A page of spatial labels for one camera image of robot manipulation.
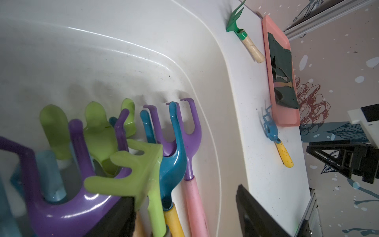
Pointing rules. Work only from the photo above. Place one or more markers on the lime hoe wooden handle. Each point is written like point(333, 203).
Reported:
point(142, 183)

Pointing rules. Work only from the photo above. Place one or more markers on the teal claw rake yellow handle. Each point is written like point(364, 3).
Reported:
point(271, 131)

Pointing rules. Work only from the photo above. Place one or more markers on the small green rake wooden handle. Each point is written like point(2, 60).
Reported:
point(242, 35)

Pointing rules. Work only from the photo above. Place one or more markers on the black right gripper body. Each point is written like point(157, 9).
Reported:
point(366, 163)

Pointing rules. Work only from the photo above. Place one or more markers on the dark green cloth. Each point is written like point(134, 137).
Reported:
point(281, 66)

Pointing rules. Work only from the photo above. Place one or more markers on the blue fork yellow handle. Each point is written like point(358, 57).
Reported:
point(9, 227)

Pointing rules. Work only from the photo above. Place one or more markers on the white plastic storage box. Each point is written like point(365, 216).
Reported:
point(70, 53)

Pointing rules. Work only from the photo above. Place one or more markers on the pink tray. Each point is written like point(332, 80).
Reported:
point(282, 116)

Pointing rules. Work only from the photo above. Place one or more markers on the blue rake yellow handle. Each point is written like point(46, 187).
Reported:
point(173, 165)

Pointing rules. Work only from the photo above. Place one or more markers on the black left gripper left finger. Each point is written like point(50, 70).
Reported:
point(118, 222)

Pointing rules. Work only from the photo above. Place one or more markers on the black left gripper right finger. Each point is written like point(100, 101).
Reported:
point(254, 219)

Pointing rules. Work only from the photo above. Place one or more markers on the aluminium frame profile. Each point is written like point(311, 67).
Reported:
point(324, 17)

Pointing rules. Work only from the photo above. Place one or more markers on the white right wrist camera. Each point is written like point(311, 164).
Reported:
point(368, 118)

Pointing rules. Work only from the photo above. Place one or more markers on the lime rake wooden handle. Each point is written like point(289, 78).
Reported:
point(99, 134)

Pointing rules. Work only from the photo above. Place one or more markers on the light blue fork pale handle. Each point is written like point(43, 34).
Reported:
point(52, 186)

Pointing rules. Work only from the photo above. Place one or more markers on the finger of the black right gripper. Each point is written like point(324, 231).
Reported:
point(329, 145)
point(340, 160)

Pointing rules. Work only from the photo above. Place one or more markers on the purple fork pink handle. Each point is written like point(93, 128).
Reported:
point(74, 218)

